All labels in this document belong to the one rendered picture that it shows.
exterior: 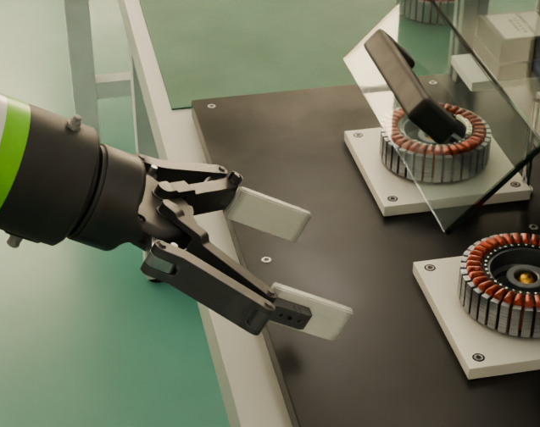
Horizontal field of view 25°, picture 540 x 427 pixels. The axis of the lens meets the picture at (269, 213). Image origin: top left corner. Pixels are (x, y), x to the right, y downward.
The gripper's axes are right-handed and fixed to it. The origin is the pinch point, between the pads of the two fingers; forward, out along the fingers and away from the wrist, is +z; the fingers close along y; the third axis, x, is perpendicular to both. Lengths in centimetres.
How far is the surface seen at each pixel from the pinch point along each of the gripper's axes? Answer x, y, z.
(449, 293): 1.0, -2.4, 14.5
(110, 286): -79, -115, 32
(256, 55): -5, -58, 11
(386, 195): 0.6, -18.7, 13.7
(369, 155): 0.8, -26.3, 14.0
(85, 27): -49, -161, 17
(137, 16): -11, -73, 0
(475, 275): 4.7, 0.2, 13.6
